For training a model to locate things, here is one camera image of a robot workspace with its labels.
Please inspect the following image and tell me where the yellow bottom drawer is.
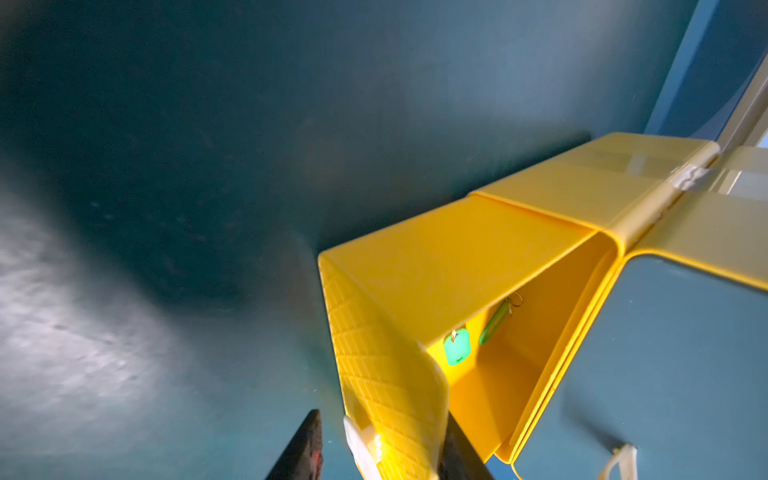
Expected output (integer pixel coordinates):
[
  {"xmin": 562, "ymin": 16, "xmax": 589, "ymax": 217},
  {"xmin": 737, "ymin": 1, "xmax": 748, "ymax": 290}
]
[{"xmin": 318, "ymin": 195, "xmax": 619, "ymax": 479}]

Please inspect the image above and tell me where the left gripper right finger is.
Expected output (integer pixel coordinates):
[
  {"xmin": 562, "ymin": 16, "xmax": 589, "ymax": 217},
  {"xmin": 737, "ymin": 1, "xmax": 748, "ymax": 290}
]
[{"xmin": 438, "ymin": 414, "xmax": 494, "ymax": 480}]

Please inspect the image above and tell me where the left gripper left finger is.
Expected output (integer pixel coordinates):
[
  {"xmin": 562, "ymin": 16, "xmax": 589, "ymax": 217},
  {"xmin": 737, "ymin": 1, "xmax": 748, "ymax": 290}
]
[{"xmin": 265, "ymin": 409, "xmax": 324, "ymax": 480}]

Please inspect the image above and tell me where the yellow drawer cabinet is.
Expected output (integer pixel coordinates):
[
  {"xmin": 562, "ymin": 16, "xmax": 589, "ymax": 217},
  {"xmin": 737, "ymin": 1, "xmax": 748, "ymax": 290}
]
[{"xmin": 480, "ymin": 133, "xmax": 767, "ymax": 479}]

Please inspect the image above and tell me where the key with green tag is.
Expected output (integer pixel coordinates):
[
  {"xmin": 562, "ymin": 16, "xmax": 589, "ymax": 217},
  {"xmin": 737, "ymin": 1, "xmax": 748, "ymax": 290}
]
[{"xmin": 443, "ymin": 327, "xmax": 472, "ymax": 366}]

